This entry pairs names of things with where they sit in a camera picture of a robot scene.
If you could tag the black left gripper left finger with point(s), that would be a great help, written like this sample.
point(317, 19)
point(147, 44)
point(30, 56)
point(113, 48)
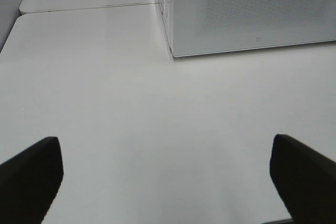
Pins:
point(30, 182)

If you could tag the white microwave door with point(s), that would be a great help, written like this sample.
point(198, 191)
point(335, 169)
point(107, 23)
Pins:
point(211, 26)

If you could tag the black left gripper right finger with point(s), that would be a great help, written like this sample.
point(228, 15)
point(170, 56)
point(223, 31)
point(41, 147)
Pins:
point(304, 180)

